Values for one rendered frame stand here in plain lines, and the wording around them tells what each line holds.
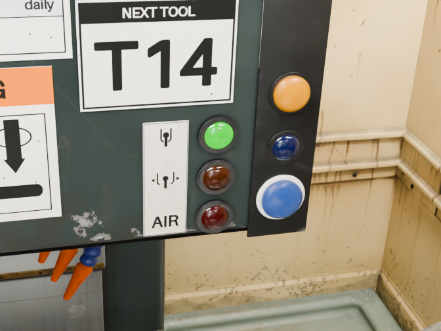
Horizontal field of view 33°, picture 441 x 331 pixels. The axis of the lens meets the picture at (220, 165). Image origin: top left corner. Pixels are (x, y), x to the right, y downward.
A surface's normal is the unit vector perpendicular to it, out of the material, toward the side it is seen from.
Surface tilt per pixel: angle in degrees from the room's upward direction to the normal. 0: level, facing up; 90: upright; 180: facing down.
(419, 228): 90
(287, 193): 87
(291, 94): 87
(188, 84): 90
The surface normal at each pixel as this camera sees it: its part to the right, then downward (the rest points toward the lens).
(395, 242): -0.97, 0.08
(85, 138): 0.25, 0.47
